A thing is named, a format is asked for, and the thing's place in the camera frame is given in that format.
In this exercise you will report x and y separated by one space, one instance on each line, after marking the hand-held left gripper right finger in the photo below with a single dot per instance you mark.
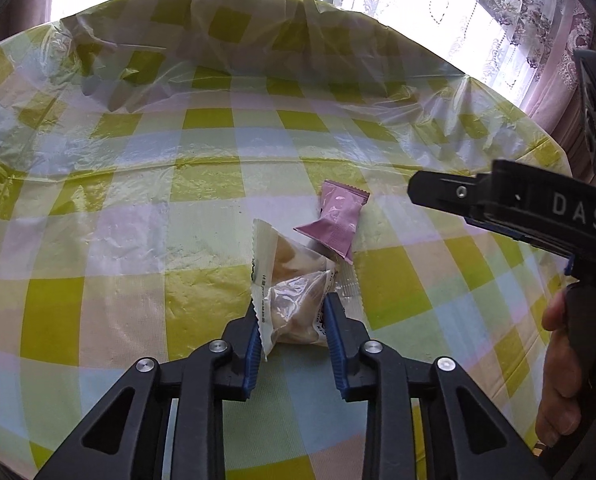
335 345

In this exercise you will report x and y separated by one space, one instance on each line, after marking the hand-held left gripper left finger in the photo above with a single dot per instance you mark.
250 355

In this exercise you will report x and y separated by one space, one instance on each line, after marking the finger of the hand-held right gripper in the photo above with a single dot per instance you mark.
591 110
447 192

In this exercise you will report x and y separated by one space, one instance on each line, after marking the clear nut snack packet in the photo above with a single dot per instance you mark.
298 310

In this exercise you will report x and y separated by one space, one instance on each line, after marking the small white pastry packet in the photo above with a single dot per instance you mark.
283 255

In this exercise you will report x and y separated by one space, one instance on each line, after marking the pink snack packet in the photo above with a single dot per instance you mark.
335 220

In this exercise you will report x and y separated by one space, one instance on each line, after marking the person's right hand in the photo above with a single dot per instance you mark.
557 375

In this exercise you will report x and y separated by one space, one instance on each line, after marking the pink patterned curtain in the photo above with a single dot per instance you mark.
562 85

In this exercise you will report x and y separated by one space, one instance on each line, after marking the yellow checkered plastic tablecloth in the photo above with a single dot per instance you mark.
128 210

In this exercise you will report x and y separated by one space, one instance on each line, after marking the lace curtain with purple flowers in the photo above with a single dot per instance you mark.
427 0

